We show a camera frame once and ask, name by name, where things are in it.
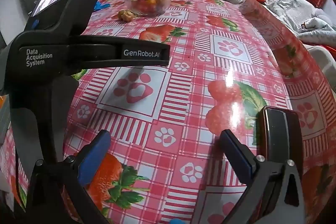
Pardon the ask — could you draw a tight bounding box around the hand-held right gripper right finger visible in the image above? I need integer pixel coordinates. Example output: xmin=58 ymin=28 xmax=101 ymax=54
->
xmin=219 ymin=129 xmax=306 ymax=224

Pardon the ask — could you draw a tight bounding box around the white chair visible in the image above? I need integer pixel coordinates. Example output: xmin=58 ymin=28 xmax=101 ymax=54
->
xmin=306 ymin=44 xmax=336 ymax=77

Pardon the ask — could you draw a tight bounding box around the white duvet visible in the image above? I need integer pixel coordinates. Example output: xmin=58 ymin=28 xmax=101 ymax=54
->
xmin=297 ymin=17 xmax=336 ymax=44

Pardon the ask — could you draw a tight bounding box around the grey blanket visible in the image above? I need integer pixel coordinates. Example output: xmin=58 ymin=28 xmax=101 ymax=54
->
xmin=259 ymin=0 xmax=336 ymax=30

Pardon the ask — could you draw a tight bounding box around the red checked printed tablecloth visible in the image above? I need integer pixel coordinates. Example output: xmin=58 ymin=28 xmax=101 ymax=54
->
xmin=0 ymin=0 xmax=336 ymax=224

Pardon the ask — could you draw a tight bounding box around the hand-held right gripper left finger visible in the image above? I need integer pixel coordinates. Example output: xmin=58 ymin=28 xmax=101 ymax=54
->
xmin=34 ymin=130 xmax=112 ymax=224

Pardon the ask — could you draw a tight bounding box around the clear glass bowl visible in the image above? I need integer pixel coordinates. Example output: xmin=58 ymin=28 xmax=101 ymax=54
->
xmin=123 ymin=0 xmax=172 ymax=16

